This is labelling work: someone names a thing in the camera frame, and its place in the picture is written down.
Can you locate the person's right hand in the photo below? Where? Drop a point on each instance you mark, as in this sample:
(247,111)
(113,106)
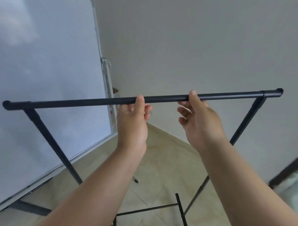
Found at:
(202,125)

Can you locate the person's left hand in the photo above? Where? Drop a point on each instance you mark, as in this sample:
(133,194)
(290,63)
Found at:
(131,130)

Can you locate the person's left thumb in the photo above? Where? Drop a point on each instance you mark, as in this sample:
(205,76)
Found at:
(140,102)

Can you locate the person's right middle finger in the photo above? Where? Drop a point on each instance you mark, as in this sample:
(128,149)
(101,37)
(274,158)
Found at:
(184,111)

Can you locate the person's right thumb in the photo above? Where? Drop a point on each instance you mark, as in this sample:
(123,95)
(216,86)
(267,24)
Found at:
(193,96)

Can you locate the black metal clothes rack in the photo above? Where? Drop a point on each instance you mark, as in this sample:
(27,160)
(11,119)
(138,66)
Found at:
(81,102)

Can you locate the person's left forearm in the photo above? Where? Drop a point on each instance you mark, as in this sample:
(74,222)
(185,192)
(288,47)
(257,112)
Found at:
(100,186)

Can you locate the person's right forearm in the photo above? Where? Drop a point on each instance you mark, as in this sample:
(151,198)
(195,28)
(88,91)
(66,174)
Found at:
(237,186)

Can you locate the brown cardboard box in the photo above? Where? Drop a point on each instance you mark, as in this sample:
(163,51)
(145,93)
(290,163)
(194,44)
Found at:
(116,92)

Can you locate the white caster wheel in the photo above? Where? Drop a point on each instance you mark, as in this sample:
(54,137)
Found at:
(136,179)

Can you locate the large white whiteboard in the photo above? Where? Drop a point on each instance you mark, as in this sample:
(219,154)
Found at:
(46,81)

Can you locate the black whiteboard stand foot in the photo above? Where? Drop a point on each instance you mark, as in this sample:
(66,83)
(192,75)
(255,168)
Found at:
(30,208)

